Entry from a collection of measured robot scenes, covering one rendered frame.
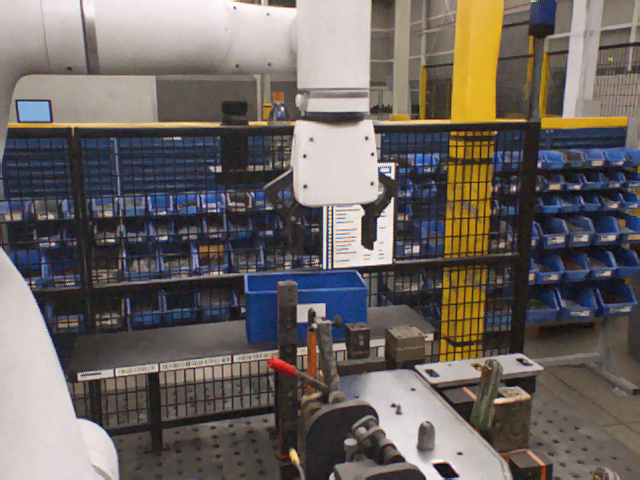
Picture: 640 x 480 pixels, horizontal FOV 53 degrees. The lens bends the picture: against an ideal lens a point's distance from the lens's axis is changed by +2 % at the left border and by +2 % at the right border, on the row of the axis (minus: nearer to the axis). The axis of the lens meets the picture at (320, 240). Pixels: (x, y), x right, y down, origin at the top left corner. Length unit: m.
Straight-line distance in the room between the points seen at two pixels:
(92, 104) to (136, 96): 0.47
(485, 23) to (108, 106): 5.94
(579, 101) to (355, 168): 4.99
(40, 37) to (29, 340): 0.31
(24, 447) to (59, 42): 0.41
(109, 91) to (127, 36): 6.80
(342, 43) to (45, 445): 0.53
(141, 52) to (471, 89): 1.34
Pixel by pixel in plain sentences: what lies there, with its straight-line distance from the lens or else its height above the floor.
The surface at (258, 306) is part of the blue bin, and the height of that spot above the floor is 1.12.
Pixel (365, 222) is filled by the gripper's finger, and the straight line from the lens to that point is 0.79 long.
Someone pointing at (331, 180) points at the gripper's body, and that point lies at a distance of 0.74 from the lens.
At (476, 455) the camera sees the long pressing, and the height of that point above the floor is 1.00.
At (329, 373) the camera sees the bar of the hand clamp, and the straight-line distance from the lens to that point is 1.23.
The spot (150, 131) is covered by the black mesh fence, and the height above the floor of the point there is 1.54.
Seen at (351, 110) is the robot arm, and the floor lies 1.61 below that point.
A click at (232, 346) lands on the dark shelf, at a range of 1.58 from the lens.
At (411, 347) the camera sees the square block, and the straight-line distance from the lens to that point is 1.57.
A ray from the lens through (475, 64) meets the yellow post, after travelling 1.91.
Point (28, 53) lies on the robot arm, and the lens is 0.69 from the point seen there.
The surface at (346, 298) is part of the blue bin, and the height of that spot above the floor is 1.13.
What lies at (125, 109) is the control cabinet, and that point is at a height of 1.45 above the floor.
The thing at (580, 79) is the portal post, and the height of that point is 1.73.
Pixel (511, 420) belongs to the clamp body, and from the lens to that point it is 1.37.
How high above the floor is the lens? 1.63
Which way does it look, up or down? 13 degrees down
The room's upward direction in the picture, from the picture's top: straight up
